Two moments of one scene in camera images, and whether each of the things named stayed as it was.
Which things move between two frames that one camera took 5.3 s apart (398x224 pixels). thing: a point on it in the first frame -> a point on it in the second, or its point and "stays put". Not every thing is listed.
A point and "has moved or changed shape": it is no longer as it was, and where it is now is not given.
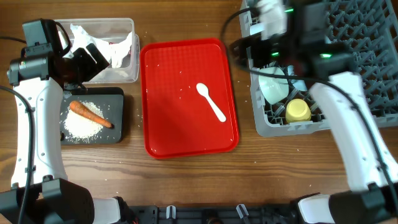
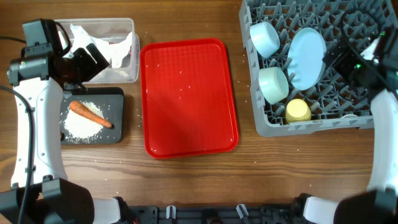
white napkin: x=114 y=53 stays put
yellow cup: x=297 y=110 stays put
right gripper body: x=241 y=50 -> x=334 y=59
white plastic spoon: x=203 y=90 has moved or changed shape
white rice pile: x=80 y=127 stays put
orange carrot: x=83 y=110 stays put
